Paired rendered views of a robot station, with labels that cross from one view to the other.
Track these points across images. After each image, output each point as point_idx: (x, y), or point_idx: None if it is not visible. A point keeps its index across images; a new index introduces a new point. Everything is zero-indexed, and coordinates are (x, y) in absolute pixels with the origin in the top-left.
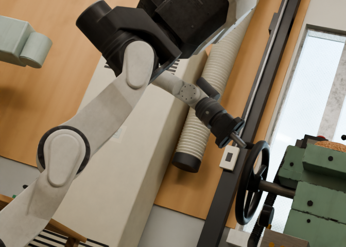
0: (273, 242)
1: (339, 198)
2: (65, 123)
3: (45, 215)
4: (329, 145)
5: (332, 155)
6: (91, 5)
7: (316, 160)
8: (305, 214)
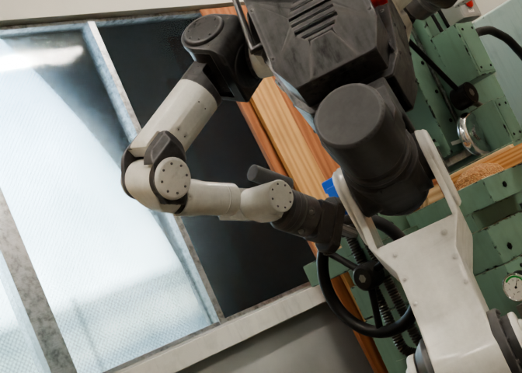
0: None
1: (516, 224)
2: (484, 311)
3: None
4: (488, 170)
5: (502, 179)
6: (383, 100)
7: (499, 194)
8: (515, 261)
